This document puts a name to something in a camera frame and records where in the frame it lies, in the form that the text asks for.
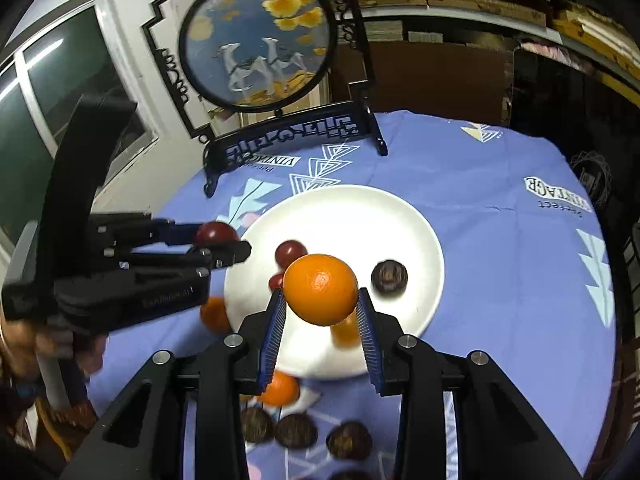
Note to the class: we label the person's left hand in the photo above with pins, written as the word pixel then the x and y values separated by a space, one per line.
pixel 30 345

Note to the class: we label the blue patterned tablecloth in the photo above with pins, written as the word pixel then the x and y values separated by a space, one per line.
pixel 475 185

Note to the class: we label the white round plate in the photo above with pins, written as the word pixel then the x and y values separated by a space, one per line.
pixel 350 225

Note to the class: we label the brown wooden board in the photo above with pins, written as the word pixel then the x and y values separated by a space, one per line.
pixel 425 80

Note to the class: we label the yellow cherry tomato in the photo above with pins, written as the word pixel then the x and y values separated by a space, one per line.
pixel 345 334

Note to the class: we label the red cherry tomato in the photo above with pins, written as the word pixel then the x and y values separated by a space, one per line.
pixel 276 281
pixel 216 232
pixel 291 251

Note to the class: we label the black chair back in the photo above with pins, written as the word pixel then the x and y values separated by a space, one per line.
pixel 550 100

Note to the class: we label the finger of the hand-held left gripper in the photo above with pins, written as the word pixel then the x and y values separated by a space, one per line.
pixel 230 254
pixel 177 232

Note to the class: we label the window with white frame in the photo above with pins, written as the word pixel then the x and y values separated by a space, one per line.
pixel 65 75

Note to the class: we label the round painted deer screen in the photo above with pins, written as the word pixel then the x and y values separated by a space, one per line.
pixel 250 35

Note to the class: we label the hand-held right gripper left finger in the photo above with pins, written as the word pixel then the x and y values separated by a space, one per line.
pixel 274 342

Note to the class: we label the dark brown walnut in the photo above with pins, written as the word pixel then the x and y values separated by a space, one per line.
pixel 296 431
pixel 390 276
pixel 256 424
pixel 348 441

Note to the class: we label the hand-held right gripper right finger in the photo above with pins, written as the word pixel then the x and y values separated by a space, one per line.
pixel 367 342

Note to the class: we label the bright orange mandarin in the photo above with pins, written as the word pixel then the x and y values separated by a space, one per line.
pixel 320 287

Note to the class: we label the small orange tomato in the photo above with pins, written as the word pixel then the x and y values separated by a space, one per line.
pixel 216 314
pixel 282 389

